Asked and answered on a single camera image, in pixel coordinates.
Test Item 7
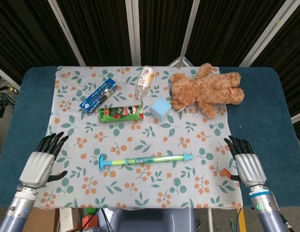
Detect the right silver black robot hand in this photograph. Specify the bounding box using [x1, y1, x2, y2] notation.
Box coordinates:
[220, 135, 267, 188]

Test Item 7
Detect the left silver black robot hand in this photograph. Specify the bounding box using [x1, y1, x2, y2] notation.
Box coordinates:
[19, 131, 69, 189]

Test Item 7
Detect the green blue telescopic toy stick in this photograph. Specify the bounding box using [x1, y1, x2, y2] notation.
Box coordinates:
[99, 152, 194, 171]

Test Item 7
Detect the orange-red block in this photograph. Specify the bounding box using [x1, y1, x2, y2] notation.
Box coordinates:
[82, 214, 99, 229]

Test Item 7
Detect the brown plush teddy bear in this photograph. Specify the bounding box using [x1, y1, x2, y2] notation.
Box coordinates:
[169, 62, 245, 119]

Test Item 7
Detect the brown cardboard box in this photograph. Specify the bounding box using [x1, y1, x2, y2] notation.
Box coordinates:
[25, 207, 60, 232]

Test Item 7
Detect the white table leg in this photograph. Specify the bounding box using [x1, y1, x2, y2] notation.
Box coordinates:
[208, 208, 214, 232]

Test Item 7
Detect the blue Oreo cookie box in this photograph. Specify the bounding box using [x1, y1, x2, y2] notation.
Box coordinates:
[79, 77, 118, 116]

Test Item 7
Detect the green Pringles chips can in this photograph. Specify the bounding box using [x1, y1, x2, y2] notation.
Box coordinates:
[98, 104, 145, 124]

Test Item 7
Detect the floral print tablecloth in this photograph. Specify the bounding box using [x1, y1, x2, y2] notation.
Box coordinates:
[30, 65, 243, 209]

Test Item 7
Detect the light blue foam cube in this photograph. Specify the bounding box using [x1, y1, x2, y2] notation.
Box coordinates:
[150, 98, 172, 121]

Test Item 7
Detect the grey robot torso base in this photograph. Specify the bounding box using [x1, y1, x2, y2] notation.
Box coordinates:
[108, 208, 196, 232]

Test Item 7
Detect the clear plastic drink bottle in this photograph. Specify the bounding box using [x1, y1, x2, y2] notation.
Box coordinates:
[135, 65, 155, 100]

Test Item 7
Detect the tangle of floor cables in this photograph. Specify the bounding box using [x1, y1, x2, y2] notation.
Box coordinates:
[0, 74, 20, 119]

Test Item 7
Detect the dark folding screen white frame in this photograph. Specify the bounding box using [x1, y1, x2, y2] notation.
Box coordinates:
[0, 0, 300, 119]

